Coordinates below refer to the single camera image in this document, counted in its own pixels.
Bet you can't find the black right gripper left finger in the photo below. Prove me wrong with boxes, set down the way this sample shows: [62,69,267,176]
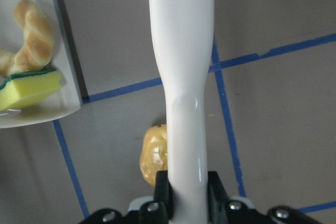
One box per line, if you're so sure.
[83,171,173,224]

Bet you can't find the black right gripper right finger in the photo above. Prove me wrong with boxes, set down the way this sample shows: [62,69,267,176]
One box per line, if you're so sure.
[208,172,319,223]

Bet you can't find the yellow potato-shaped bread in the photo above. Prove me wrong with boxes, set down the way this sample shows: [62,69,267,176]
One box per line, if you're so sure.
[139,124,168,187]

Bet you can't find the yellow green sponge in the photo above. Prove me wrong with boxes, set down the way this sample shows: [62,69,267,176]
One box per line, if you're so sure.
[1,69,62,111]

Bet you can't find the twisted croissant bread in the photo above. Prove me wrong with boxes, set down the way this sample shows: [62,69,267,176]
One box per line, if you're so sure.
[1,0,55,77]

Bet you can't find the beige hand brush black bristles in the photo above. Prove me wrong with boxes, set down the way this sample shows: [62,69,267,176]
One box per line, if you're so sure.
[149,0,214,223]

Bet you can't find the beige plastic dustpan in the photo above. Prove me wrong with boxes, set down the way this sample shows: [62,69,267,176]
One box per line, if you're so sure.
[1,0,82,129]

